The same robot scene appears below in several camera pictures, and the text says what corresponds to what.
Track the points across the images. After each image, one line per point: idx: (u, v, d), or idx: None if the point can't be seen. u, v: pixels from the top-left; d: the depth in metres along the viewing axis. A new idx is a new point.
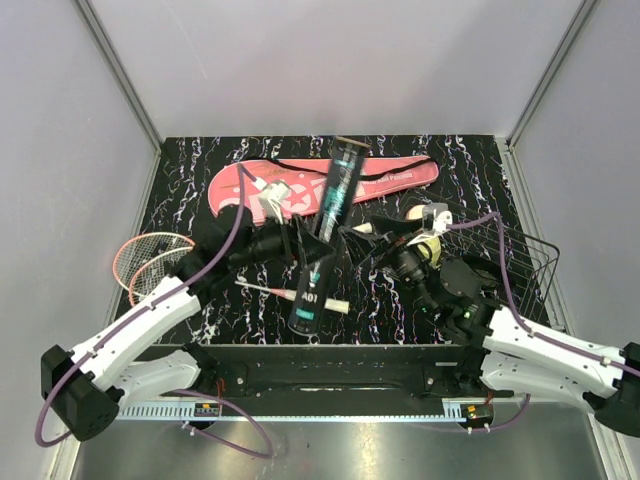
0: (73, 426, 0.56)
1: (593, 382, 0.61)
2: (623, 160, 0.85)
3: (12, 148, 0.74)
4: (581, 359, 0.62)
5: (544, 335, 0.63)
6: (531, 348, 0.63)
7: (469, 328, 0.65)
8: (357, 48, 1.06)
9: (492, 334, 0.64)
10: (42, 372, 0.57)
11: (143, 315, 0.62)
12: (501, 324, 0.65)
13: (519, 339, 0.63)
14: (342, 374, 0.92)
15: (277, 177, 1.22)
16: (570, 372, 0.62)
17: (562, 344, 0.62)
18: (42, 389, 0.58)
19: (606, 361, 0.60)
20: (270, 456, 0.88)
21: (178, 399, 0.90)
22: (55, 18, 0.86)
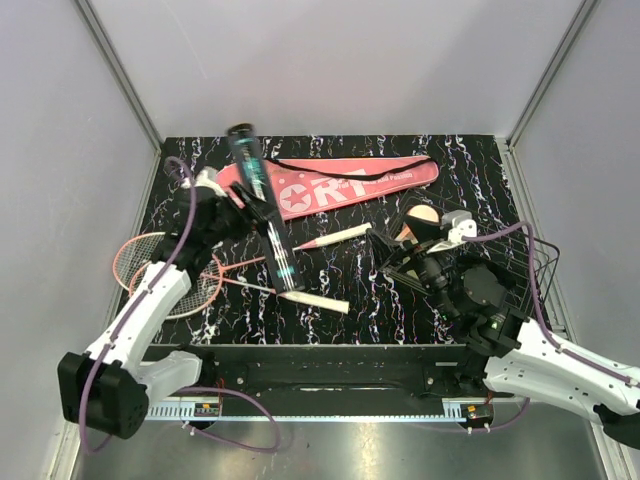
0: (114, 420, 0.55)
1: (615, 400, 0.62)
2: (623, 161, 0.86)
3: (12, 149, 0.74)
4: (607, 377, 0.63)
5: (574, 353, 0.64)
6: (557, 363, 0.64)
7: (497, 339, 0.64)
8: (357, 47, 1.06)
9: (520, 347, 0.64)
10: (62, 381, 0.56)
11: (143, 300, 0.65)
12: (530, 337, 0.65)
13: (548, 354, 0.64)
14: (342, 374, 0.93)
15: (278, 177, 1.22)
16: (593, 389, 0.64)
17: (589, 362, 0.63)
18: (63, 399, 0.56)
19: (631, 383, 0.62)
20: (276, 449, 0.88)
21: (178, 399, 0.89)
22: (55, 17, 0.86)
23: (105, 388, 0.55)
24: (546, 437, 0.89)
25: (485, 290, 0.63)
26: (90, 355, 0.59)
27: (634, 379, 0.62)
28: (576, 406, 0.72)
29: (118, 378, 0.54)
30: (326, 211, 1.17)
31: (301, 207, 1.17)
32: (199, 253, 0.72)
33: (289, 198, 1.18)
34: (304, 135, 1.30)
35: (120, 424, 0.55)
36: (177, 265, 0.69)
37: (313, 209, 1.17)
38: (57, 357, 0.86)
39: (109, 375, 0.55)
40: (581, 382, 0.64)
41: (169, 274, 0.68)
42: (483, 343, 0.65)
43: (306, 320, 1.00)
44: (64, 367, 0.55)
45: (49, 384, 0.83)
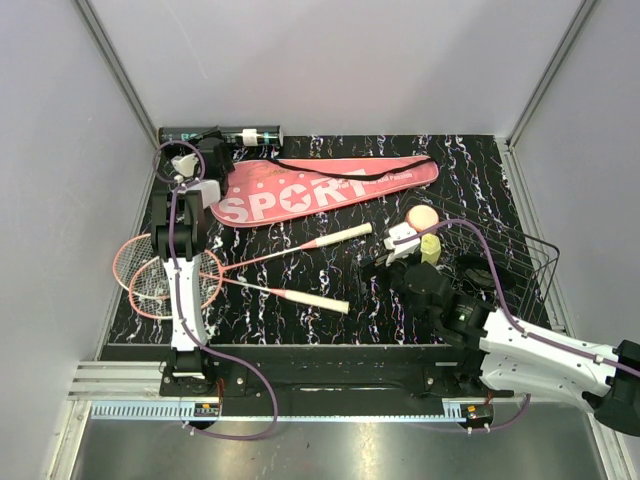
0: (193, 226, 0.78)
1: (586, 379, 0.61)
2: (623, 160, 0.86)
3: (12, 148, 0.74)
4: (574, 357, 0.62)
5: (538, 335, 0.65)
6: (525, 346, 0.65)
7: (464, 329, 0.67)
8: (356, 48, 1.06)
9: (487, 335, 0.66)
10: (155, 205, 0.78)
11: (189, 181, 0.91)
12: (495, 325, 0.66)
13: (513, 339, 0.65)
14: (342, 374, 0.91)
15: (277, 177, 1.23)
16: (564, 370, 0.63)
17: (555, 342, 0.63)
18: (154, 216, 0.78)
19: (599, 359, 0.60)
20: (262, 436, 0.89)
21: (178, 399, 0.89)
22: (54, 19, 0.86)
23: (188, 202, 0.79)
24: (545, 436, 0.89)
25: (425, 280, 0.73)
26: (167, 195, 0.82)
27: (602, 356, 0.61)
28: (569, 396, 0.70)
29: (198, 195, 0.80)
30: (325, 210, 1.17)
31: (301, 207, 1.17)
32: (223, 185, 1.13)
33: (289, 198, 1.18)
34: (304, 136, 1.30)
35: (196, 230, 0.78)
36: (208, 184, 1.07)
37: (313, 209, 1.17)
38: (57, 356, 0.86)
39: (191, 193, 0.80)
40: (553, 365, 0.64)
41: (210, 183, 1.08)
42: (457, 337, 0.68)
43: (306, 320, 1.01)
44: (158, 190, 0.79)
45: (49, 383, 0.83)
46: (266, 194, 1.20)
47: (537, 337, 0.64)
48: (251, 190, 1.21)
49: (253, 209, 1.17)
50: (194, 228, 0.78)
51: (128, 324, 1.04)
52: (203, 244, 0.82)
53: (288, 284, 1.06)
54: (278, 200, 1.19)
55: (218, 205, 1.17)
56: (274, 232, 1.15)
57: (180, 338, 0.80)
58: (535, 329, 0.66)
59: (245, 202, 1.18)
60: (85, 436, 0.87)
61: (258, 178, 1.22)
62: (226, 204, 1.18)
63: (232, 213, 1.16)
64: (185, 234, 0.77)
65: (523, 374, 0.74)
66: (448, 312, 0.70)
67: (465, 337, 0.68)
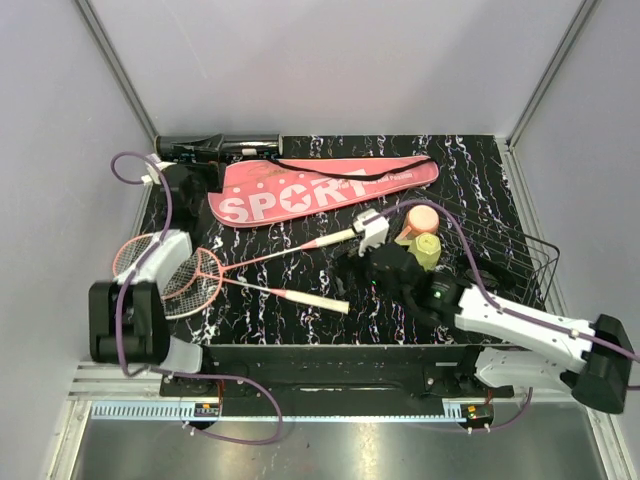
0: (146, 336, 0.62)
1: (561, 354, 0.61)
2: (623, 161, 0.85)
3: (13, 149, 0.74)
4: (551, 333, 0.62)
5: (514, 310, 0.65)
6: (502, 322, 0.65)
7: (440, 305, 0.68)
8: (356, 48, 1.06)
9: (462, 312, 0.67)
10: (95, 307, 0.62)
11: (156, 248, 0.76)
12: (472, 301, 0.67)
13: (490, 314, 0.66)
14: (342, 374, 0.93)
15: (278, 177, 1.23)
16: (540, 346, 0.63)
17: (531, 317, 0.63)
18: (94, 322, 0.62)
19: (574, 335, 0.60)
20: (276, 440, 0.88)
21: (178, 399, 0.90)
22: (55, 20, 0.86)
23: (138, 302, 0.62)
24: (545, 437, 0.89)
25: (391, 260, 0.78)
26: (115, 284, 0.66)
27: (578, 330, 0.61)
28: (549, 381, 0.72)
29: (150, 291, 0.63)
30: (326, 211, 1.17)
31: (302, 208, 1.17)
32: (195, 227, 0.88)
33: (289, 199, 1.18)
34: (304, 136, 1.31)
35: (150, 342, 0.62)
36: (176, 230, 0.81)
37: (313, 209, 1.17)
38: (57, 357, 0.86)
39: (141, 289, 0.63)
40: (529, 340, 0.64)
41: (174, 236, 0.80)
42: (432, 314, 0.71)
43: (305, 320, 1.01)
44: (97, 288, 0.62)
45: (49, 383, 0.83)
46: (266, 194, 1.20)
47: (513, 313, 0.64)
48: (251, 190, 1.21)
49: (253, 209, 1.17)
50: (145, 337, 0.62)
51: None
52: (161, 345, 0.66)
53: (288, 284, 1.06)
54: (278, 200, 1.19)
55: (218, 206, 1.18)
56: (275, 232, 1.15)
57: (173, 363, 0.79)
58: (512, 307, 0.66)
59: (245, 202, 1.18)
60: (85, 436, 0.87)
61: (258, 178, 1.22)
62: (226, 204, 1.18)
63: (232, 213, 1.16)
64: (136, 347, 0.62)
65: (512, 364, 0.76)
66: (423, 290, 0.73)
67: (440, 314, 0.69)
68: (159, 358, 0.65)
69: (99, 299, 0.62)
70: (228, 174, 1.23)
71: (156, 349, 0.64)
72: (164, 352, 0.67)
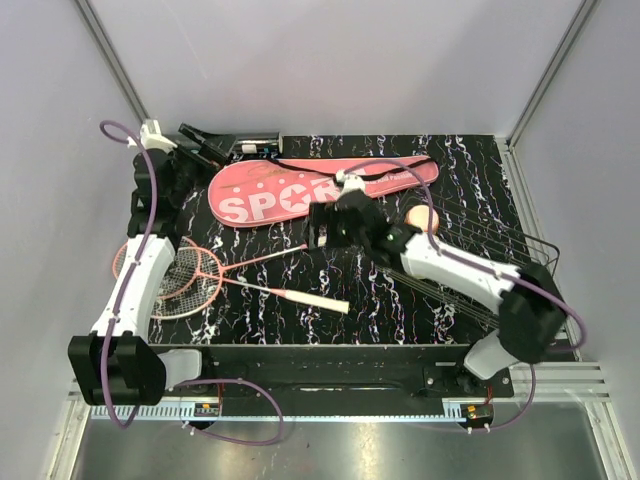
0: (140, 389, 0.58)
1: (485, 292, 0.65)
2: (623, 160, 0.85)
3: (12, 148, 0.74)
4: (478, 273, 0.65)
5: (452, 253, 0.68)
6: (439, 263, 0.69)
7: (390, 249, 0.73)
8: (356, 48, 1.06)
9: (407, 253, 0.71)
10: (79, 366, 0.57)
11: (133, 272, 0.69)
12: (417, 245, 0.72)
13: (429, 256, 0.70)
14: (342, 374, 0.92)
15: (277, 177, 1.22)
16: (470, 285, 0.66)
17: (463, 260, 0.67)
18: (83, 378, 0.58)
19: (499, 273, 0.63)
20: (278, 440, 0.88)
21: (178, 399, 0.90)
22: (55, 19, 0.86)
23: (122, 363, 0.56)
24: (545, 437, 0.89)
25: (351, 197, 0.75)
26: (97, 334, 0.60)
27: (502, 270, 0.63)
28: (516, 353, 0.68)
29: (135, 346, 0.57)
30: None
31: (301, 207, 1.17)
32: (174, 219, 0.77)
33: (289, 198, 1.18)
34: (304, 136, 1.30)
35: (146, 393, 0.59)
36: (156, 234, 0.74)
37: None
38: (57, 357, 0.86)
39: (124, 344, 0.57)
40: (461, 280, 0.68)
41: (154, 243, 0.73)
42: (384, 256, 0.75)
43: (306, 320, 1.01)
44: (75, 349, 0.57)
45: (48, 383, 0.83)
46: (266, 194, 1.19)
47: (450, 255, 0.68)
48: (251, 190, 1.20)
49: (252, 209, 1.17)
50: (136, 391, 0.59)
51: None
52: (158, 383, 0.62)
53: (288, 283, 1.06)
54: (278, 200, 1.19)
55: (217, 205, 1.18)
56: (275, 232, 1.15)
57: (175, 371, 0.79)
58: (453, 250, 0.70)
59: (245, 202, 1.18)
60: (85, 436, 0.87)
61: (258, 178, 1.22)
62: (226, 204, 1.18)
63: (232, 213, 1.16)
64: (131, 397, 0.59)
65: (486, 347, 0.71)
66: (379, 233, 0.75)
67: (391, 255, 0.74)
68: (158, 395, 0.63)
69: (80, 360, 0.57)
70: (228, 174, 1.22)
71: (152, 392, 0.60)
72: (163, 385, 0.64)
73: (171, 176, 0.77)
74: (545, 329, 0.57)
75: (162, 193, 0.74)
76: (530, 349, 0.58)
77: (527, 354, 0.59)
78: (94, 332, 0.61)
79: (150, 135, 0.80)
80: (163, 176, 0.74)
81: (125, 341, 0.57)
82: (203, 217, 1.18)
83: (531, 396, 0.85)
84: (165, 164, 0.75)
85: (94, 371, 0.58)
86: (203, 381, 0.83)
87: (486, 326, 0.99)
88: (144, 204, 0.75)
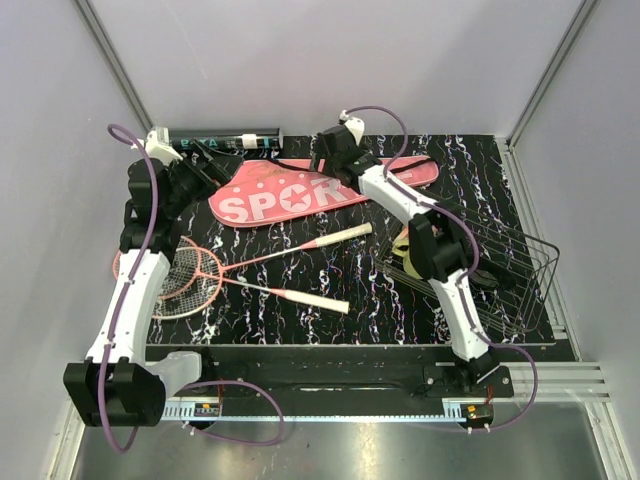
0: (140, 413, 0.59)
1: (406, 214, 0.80)
2: (622, 160, 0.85)
3: (12, 149, 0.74)
4: (405, 199, 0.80)
5: (395, 183, 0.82)
6: (383, 188, 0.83)
7: (352, 172, 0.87)
8: (356, 47, 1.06)
9: (364, 177, 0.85)
10: (76, 391, 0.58)
11: (127, 292, 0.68)
12: (373, 173, 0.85)
13: (377, 182, 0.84)
14: (342, 374, 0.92)
15: (278, 177, 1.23)
16: (398, 208, 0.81)
17: (401, 189, 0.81)
18: (82, 400, 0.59)
19: (419, 202, 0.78)
20: (279, 441, 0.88)
21: (178, 399, 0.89)
22: (54, 20, 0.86)
23: (121, 389, 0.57)
24: (545, 437, 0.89)
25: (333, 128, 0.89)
26: (92, 361, 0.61)
27: (422, 199, 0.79)
28: (462, 301, 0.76)
29: (132, 372, 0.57)
30: (326, 211, 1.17)
31: (301, 207, 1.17)
32: (168, 231, 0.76)
33: (289, 198, 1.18)
34: (304, 136, 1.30)
35: (145, 416, 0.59)
36: (151, 248, 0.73)
37: (313, 208, 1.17)
38: (57, 357, 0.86)
39: (120, 372, 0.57)
40: (394, 206, 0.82)
41: (149, 259, 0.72)
42: (347, 177, 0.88)
43: (306, 320, 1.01)
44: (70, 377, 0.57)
45: (49, 383, 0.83)
46: (266, 194, 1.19)
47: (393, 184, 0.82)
48: (251, 190, 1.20)
49: (253, 209, 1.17)
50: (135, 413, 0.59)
51: None
52: (157, 400, 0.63)
53: (288, 283, 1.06)
54: (278, 200, 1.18)
55: (218, 206, 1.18)
56: (275, 232, 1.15)
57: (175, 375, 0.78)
58: (398, 181, 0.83)
59: (245, 202, 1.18)
60: (85, 436, 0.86)
61: (258, 178, 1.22)
62: (226, 204, 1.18)
63: (232, 213, 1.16)
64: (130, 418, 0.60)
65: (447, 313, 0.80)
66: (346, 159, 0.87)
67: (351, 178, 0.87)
68: (158, 414, 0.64)
69: (76, 388, 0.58)
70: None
71: (151, 414, 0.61)
72: (162, 403, 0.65)
73: (167, 188, 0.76)
74: (439, 254, 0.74)
75: (159, 204, 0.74)
76: (424, 264, 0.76)
77: (423, 268, 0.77)
78: (91, 359, 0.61)
79: (158, 143, 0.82)
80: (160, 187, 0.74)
81: (122, 366, 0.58)
82: (203, 217, 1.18)
83: (533, 392, 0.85)
84: (162, 174, 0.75)
85: (92, 397, 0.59)
86: (204, 381, 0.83)
87: (486, 326, 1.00)
88: (139, 215, 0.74)
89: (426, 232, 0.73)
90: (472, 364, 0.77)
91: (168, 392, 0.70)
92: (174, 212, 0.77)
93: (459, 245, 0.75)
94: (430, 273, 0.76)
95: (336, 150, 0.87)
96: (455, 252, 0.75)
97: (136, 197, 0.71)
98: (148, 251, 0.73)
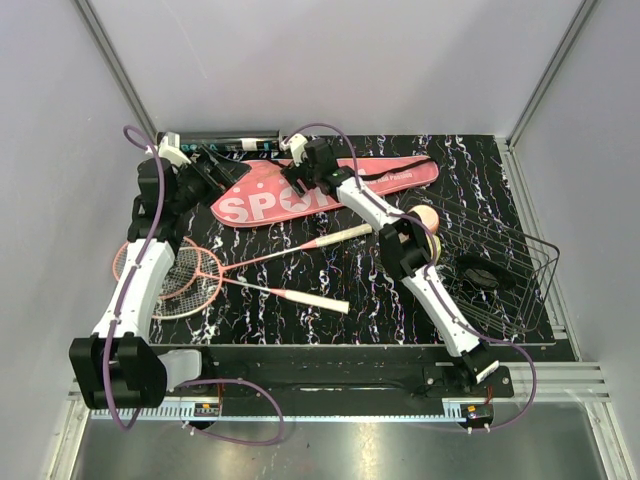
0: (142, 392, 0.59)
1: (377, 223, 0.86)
2: (622, 159, 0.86)
3: (13, 149, 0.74)
4: (376, 209, 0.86)
5: (369, 193, 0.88)
6: (358, 198, 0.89)
7: (331, 182, 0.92)
8: (356, 47, 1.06)
9: (340, 188, 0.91)
10: (79, 367, 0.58)
11: (134, 275, 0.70)
12: (348, 183, 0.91)
13: (352, 192, 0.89)
14: (342, 374, 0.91)
15: (277, 176, 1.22)
16: (370, 218, 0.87)
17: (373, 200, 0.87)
18: (82, 378, 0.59)
19: (388, 212, 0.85)
20: (279, 441, 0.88)
21: (178, 399, 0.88)
22: (54, 19, 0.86)
23: (123, 362, 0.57)
24: (545, 436, 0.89)
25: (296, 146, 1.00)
26: (98, 336, 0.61)
27: (391, 209, 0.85)
28: (433, 292, 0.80)
29: (136, 346, 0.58)
30: (326, 211, 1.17)
31: (301, 208, 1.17)
32: (174, 225, 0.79)
33: (289, 198, 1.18)
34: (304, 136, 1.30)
35: (146, 395, 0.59)
36: (158, 238, 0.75)
37: (313, 209, 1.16)
38: (57, 356, 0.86)
39: (125, 347, 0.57)
40: (367, 215, 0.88)
41: (155, 248, 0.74)
42: (327, 186, 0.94)
43: (306, 320, 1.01)
44: (75, 349, 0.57)
45: (49, 382, 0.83)
46: (266, 195, 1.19)
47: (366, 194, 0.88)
48: (251, 190, 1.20)
49: (252, 209, 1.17)
50: (136, 391, 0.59)
51: None
52: (157, 384, 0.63)
53: (288, 283, 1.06)
54: (278, 200, 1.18)
55: (217, 206, 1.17)
56: (275, 232, 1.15)
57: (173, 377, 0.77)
58: (371, 192, 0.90)
59: (245, 203, 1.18)
60: (85, 436, 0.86)
61: (258, 178, 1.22)
62: (226, 204, 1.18)
63: (232, 213, 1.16)
64: (130, 397, 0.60)
65: (428, 308, 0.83)
66: (326, 168, 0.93)
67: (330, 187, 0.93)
68: (159, 398, 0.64)
69: (80, 362, 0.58)
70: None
71: (152, 395, 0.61)
72: (163, 388, 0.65)
73: (174, 185, 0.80)
74: (406, 258, 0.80)
75: (165, 200, 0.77)
76: (391, 267, 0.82)
77: (391, 271, 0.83)
78: (96, 334, 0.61)
79: (168, 146, 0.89)
80: (168, 184, 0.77)
81: (126, 341, 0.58)
82: (203, 217, 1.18)
83: (533, 392, 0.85)
84: (170, 173, 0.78)
85: (96, 374, 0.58)
86: (200, 382, 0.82)
87: (486, 326, 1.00)
88: (147, 210, 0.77)
89: (396, 239, 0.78)
90: (469, 362, 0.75)
91: (168, 384, 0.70)
92: (180, 208, 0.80)
93: (424, 249, 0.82)
94: (397, 275, 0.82)
95: (315, 161, 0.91)
96: (420, 255, 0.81)
97: (143, 191, 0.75)
98: (155, 241, 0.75)
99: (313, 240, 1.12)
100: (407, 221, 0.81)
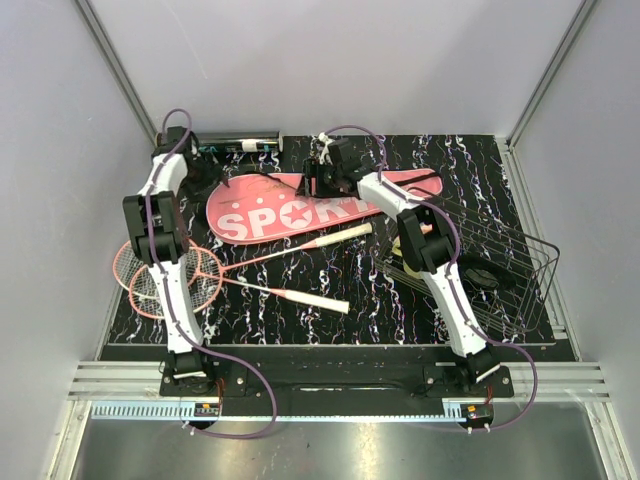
0: (175, 230, 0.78)
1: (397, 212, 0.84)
2: (621, 160, 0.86)
3: (12, 149, 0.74)
4: (395, 197, 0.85)
5: (388, 184, 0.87)
6: (379, 190, 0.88)
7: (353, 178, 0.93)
8: (356, 48, 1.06)
9: (362, 181, 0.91)
10: (129, 213, 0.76)
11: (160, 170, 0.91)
12: (369, 179, 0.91)
13: (373, 184, 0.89)
14: (342, 374, 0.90)
15: (278, 191, 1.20)
16: (392, 208, 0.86)
17: (392, 189, 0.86)
18: (131, 224, 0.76)
19: (408, 199, 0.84)
20: (262, 435, 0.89)
21: (178, 399, 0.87)
22: (55, 20, 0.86)
23: (163, 204, 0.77)
24: (544, 436, 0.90)
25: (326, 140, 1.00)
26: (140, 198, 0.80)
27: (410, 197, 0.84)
28: (452, 292, 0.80)
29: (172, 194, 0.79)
30: (327, 227, 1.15)
31: (302, 224, 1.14)
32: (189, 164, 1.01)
33: (290, 214, 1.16)
34: (304, 135, 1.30)
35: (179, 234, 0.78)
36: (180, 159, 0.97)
37: (314, 226, 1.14)
38: (57, 356, 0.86)
39: (163, 195, 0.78)
40: (388, 207, 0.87)
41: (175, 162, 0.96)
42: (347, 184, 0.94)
43: (306, 320, 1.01)
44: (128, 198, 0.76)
45: (49, 383, 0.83)
46: (266, 211, 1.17)
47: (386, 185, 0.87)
48: (251, 206, 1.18)
49: (252, 224, 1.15)
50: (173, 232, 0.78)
51: (128, 324, 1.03)
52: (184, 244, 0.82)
53: (289, 283, 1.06)
54: (278, 215, 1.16)
55: (216, 222, 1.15)
56: None
57: (175, 341, 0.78)
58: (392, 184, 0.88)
59: (245, 219, 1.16)
60: (85, 436, 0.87)
61: (258, 193, 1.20)
62: (225, 220, 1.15)
63: (231, 230, 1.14)
64: (166, 240, 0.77)
65: (444, 306, 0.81)
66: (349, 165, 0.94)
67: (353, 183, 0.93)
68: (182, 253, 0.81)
69: (129, 207, 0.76)
70: (228, 190, 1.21)
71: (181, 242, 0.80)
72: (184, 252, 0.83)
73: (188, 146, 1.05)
74: (427, 247, 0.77)
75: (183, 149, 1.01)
76: (412, 257, 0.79)
77: (411, 261, 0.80)
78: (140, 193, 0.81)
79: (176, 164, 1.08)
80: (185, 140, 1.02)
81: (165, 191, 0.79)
82: (203, 218, 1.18)
83: (533, 393, 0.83)
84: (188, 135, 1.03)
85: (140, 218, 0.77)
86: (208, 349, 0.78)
87: (486, 326, 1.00)
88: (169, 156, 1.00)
89: (414, 223, 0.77)
90: (473, 362, 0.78)
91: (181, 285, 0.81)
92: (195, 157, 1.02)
93: (447, 239, 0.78)
94: (418, 266, 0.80)
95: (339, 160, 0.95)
96: (444, 247, 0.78)
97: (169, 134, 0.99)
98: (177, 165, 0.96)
99: (313, 240, 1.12)
100: (430, 209, 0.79)
